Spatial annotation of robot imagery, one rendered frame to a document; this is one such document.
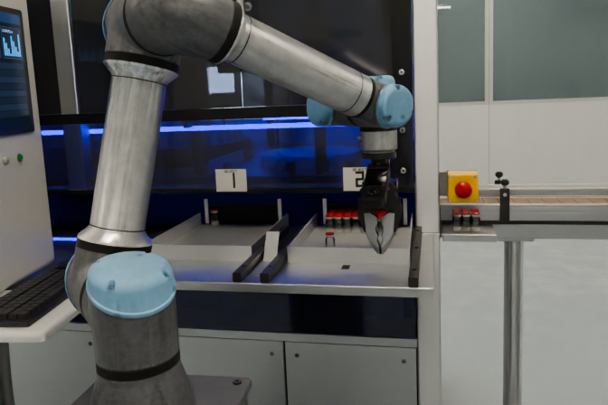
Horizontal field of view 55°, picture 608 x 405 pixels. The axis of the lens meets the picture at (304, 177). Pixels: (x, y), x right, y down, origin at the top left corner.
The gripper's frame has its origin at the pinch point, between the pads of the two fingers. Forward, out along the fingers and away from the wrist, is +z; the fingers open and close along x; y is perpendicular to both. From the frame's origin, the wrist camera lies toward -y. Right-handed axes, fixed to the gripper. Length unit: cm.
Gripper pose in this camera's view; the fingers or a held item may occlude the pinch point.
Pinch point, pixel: (380, 249)
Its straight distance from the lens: 123.3
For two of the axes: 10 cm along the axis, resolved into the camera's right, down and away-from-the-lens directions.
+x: -9.8, 0.1, 2.2
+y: 2.2, -1.3, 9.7
